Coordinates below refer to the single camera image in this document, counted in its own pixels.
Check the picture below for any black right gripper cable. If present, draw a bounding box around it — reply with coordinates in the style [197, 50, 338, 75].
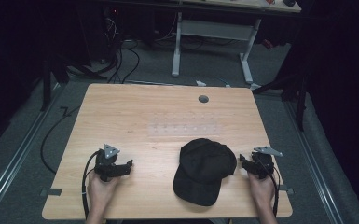
[258, 160, 283, 217]

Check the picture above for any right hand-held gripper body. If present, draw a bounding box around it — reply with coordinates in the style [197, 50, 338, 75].
[250, 146, 283, 180]

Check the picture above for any clear plastic sheet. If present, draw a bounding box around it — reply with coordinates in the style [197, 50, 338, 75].
[146, 121, 222, 138]

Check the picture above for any bundle of black cables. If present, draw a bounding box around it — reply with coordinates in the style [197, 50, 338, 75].
[104, 17, 142, 85]

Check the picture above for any person's right hand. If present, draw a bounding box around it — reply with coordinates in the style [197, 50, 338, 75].
[247, 171, 276, 207]

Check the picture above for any black floor cable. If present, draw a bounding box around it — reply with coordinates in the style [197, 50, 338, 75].
[39, 105, 82, 175]

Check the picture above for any metal floor rail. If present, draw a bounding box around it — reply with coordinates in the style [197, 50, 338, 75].
[283, 98, 345, 224]
[0, 83, 62, 220]

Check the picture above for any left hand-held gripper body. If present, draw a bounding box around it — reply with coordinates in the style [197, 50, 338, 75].
[93, 143, 129, 183]

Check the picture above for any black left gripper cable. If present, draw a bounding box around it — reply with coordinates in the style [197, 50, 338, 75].
[80, 149, 103, 219]

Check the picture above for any white-framed wooden desk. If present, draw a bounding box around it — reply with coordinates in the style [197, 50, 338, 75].
[171, 0, 303, 87]

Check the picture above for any black metal stand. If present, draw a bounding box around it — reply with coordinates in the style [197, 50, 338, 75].
[39, 51, 108, 112]
[251, 69, 310, 133]

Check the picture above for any person's left hand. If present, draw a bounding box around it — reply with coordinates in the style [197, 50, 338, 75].
[87, 172, 121, 213]

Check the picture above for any small red object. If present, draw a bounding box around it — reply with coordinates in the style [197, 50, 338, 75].
[261, 38, 275, 50]

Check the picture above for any black baseball cap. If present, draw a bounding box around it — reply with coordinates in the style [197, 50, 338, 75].
[173, 137, 238, 207]

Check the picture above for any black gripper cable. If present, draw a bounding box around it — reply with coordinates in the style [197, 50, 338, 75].
[80, 149, 103, 219]
[258, 160, 283, 217]

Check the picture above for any grey tape piece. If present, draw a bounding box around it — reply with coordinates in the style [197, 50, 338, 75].
[39, 188, 63, 198]
[279, 184, 295, 196]

